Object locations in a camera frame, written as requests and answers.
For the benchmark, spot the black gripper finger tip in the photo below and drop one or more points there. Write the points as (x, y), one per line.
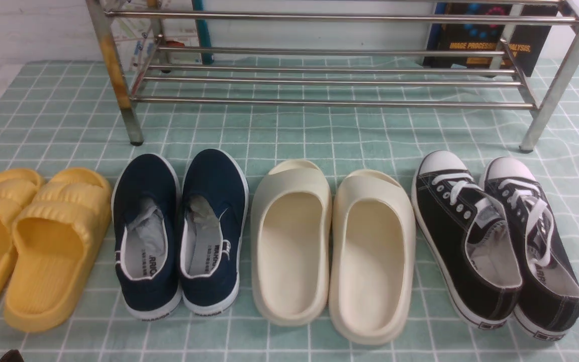
(12, 356)

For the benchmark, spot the navy canvas shoe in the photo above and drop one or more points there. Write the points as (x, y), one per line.
(143, 207)
(209, 231)

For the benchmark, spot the metal shoe rack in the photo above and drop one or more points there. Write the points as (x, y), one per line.
(186, 64)

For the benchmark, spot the right yellow slide slipper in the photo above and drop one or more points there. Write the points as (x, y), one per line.
(58, 237)

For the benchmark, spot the left cream slide slipper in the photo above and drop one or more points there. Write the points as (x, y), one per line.
(290, 226)

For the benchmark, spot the cream slide slipper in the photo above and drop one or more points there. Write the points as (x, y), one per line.
(290, 226)
(374, 244)

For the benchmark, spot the white printed paper bag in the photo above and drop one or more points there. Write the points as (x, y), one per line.
(135, 40)

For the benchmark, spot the teal vertical pole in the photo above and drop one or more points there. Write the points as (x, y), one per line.
(203, 33)

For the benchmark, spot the right cream slide slipper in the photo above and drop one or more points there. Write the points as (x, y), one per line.
(374, 244)

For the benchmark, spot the green checked table cloth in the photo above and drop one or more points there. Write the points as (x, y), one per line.
(55, 115)

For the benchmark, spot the left black canvas sneaker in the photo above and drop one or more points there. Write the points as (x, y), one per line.
(468, 234)

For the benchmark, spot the black canvas sneaker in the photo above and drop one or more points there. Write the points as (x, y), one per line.
(468, 234)
(548, 305)

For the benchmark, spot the right black canvas sneaker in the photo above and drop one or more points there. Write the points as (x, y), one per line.
(548, 305)

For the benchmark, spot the black image processing book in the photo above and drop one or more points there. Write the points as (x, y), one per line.
(526, 41)

